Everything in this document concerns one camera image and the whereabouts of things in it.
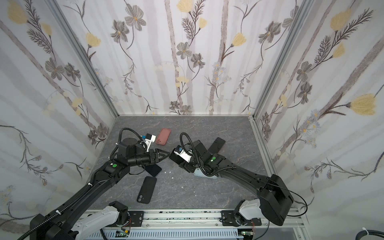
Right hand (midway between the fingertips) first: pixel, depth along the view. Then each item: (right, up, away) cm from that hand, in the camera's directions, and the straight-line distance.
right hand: (180, 155), depth 78 cm
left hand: (-7, +3, -7) cm, 10 cm away
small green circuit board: (-30, -38, -5) cm, 49 cm away
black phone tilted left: (-18, -11, +12) cm, 24 cm away
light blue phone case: (+9, -4, -18) cm, 20 cm away
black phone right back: (+23, +2, +26) cm, 35 cm away
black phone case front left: (-20, -20, +5) cm, 29 cm away
